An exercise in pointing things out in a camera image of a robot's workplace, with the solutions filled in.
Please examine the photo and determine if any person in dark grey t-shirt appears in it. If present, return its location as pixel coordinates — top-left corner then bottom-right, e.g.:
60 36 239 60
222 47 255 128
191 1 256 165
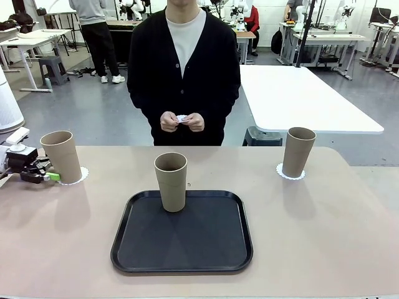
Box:
286 0 305 22

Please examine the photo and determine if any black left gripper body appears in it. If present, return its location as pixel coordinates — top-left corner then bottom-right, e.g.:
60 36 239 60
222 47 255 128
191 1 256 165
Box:
6 146 39 175

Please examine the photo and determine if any person in black cardigan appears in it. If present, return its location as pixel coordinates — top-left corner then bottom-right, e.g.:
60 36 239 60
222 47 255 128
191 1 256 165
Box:
127 0 243 146

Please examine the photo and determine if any black backpack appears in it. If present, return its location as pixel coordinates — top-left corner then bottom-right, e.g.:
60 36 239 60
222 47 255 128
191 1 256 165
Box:
271 27 284 54

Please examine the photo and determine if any black plastic stool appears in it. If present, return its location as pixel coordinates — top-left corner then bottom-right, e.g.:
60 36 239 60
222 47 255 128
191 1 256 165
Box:
242 126 284 146

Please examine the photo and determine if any person in red top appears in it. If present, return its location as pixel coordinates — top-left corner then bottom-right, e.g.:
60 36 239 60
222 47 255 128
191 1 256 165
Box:
244 5 261 57

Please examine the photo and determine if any black cable pile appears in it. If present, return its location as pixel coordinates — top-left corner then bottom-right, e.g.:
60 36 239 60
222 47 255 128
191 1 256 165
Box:
73 67 97 77

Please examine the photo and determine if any black monitor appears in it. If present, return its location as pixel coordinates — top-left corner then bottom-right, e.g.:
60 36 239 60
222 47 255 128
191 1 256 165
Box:
370 6 392 24

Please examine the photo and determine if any person's left hand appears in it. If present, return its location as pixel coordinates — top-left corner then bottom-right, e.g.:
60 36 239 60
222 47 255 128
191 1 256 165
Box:
183 112 206 132

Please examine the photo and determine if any white adjustable desk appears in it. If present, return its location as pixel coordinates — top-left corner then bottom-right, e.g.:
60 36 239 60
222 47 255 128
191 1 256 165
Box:
0 28 74 93

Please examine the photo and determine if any black metal pole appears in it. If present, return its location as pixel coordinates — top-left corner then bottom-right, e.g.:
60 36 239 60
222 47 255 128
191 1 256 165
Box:
295 0 315 68

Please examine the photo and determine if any tan paper cup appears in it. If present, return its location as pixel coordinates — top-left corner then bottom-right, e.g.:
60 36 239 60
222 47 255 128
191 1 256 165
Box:
153 151 188 213
39 130 83 184
282 126 317 178

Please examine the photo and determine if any long white desk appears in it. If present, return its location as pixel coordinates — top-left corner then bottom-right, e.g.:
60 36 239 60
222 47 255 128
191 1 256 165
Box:
292 32 368 80

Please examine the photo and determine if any person's left forearm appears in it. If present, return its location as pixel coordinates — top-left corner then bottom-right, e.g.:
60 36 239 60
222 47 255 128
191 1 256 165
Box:
201 83 243 127

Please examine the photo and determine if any wood top desk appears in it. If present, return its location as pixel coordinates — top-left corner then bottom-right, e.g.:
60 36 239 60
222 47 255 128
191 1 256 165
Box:
235 31 257 65

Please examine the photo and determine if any dark brown bag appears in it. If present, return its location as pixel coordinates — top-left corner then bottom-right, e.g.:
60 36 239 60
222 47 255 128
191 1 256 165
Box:
7 11 34 34

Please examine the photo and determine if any white cylindrical appliance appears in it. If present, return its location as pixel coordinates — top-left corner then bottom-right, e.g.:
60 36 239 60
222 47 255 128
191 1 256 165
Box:
0 67 26 134

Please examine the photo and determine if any person's right hand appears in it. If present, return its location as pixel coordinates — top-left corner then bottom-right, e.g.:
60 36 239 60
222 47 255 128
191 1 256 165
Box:
160 111 181 133

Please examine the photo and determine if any person in grey sweatshirt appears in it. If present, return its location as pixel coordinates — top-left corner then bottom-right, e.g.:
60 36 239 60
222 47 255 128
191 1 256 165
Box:
69 0 126 84

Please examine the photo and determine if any grey plastic stool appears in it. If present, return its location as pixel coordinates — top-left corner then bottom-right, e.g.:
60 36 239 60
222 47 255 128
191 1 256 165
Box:
37 55 70 85

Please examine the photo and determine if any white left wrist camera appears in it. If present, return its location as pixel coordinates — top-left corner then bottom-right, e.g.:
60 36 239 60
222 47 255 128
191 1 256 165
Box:
6 129 31 153

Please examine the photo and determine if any black plastic serving tray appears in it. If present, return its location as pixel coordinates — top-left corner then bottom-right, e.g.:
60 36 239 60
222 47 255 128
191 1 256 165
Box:
110 189 254 276

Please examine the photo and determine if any white folding table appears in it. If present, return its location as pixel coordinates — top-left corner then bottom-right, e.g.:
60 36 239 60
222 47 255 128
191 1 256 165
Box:
238 64 385 146

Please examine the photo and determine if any white board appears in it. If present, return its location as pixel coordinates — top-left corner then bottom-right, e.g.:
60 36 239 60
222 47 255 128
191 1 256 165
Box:
33 0 77 15

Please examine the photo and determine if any person's right forearm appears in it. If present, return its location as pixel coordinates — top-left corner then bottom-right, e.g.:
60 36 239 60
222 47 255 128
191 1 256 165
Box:
127 83 165 125

